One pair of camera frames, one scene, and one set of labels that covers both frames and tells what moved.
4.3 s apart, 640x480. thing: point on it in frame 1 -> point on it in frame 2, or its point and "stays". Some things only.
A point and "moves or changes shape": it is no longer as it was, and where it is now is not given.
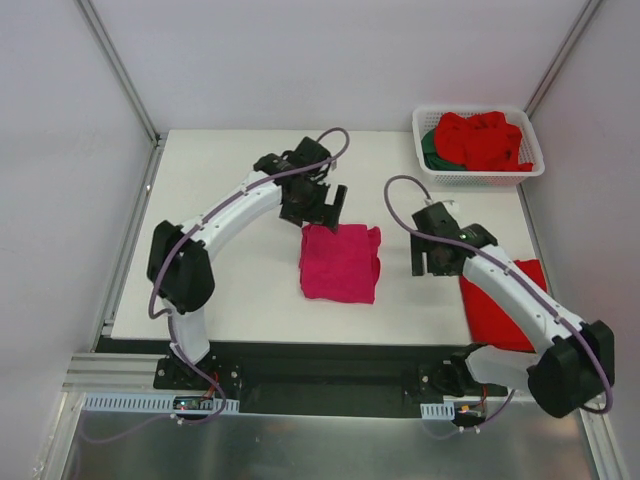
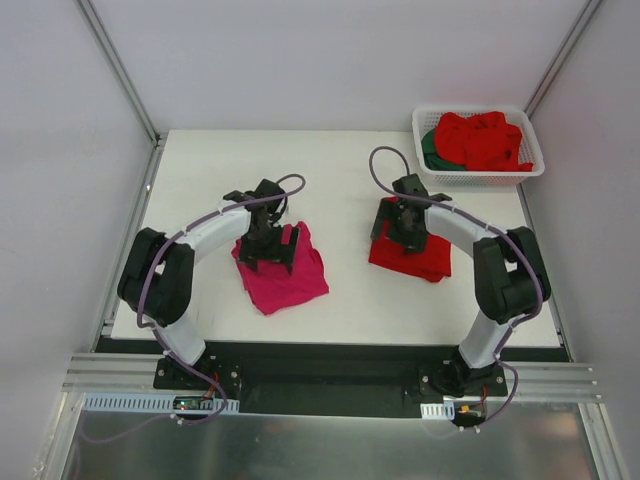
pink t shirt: (340, 266) -> (270, 287)
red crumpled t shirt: (480, 142) stays
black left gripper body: (316, 209) -> (268, 252)
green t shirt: (432, 159) stays
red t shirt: (490, 323) moves or changes shape
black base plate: (305, 376) stays
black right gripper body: (426, 253) -> (400, 235)
